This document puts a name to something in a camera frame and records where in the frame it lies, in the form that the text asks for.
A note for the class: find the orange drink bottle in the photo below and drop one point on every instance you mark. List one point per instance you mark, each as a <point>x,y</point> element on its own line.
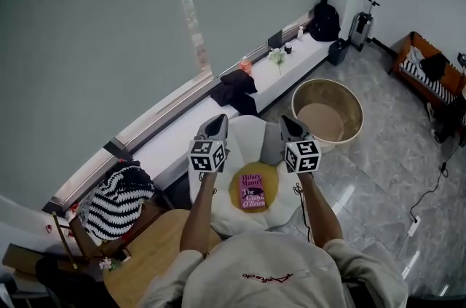
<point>246,65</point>

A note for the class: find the person's left forearm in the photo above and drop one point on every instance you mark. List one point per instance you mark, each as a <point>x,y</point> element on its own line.
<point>198,219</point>

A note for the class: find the white window ledge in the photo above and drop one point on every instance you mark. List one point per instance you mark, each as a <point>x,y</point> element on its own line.
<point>302,55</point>

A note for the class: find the small black box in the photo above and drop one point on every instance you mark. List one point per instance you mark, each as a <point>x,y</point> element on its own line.
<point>126,255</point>

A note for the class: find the white flower-shaped floor cushion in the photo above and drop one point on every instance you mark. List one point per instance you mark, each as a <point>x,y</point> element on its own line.
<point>240,139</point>

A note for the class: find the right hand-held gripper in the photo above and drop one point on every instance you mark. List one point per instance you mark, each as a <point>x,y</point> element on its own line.
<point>304,157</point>

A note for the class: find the large cardboard sheet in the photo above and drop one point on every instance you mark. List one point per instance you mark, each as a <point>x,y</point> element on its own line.
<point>22,257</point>

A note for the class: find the black backpack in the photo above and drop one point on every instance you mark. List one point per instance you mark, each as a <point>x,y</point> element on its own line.
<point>324,22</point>

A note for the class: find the crumpled black garment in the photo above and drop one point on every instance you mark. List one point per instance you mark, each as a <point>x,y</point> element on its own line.
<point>233,88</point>

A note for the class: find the pink book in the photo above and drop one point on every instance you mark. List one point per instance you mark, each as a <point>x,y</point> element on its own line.
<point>252,190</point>

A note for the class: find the small potted white flowers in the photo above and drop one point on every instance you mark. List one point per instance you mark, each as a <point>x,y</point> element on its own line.
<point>107,264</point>

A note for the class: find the person's right forearm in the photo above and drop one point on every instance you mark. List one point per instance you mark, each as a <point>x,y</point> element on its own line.
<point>322,215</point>

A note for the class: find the silver black suitcase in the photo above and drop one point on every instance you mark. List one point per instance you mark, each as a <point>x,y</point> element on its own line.
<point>362,28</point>

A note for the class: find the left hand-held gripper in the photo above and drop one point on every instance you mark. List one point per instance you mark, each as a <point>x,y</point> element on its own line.
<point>205,157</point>

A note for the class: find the small white bottle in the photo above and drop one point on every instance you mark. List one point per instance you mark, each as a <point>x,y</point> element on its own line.
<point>300,33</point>

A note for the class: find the wooden coffee table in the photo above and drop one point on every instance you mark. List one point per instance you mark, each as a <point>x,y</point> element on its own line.
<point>160,241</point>

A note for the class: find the white flower bunch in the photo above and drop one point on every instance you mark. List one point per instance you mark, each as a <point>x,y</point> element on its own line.
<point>276,55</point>

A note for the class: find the black jacket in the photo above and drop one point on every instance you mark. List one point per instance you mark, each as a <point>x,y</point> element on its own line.
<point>65,284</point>

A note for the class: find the black white striped knit blanket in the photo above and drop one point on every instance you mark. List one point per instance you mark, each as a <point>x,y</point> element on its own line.
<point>113,204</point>

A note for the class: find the wooden shelf rack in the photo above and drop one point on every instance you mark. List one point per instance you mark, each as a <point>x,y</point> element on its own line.
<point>83,244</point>

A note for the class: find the black bag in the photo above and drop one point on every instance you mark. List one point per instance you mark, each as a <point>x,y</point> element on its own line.
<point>435,67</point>

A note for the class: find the small dark jar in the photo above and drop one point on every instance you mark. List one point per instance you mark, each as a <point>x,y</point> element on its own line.
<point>288,49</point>

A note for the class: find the black waste bin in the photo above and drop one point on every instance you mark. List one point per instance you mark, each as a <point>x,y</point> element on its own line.
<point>338,52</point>

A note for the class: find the wooden bench striped cushion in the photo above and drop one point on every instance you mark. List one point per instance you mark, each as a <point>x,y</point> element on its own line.
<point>415,44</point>

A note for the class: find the black picture frame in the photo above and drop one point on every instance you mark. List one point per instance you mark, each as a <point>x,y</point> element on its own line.
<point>275,39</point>

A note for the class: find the person's grey shirt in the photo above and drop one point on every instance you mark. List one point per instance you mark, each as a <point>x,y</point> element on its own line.
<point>269,277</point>

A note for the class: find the white power strip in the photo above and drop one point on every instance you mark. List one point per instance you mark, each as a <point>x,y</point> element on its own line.
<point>414,225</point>

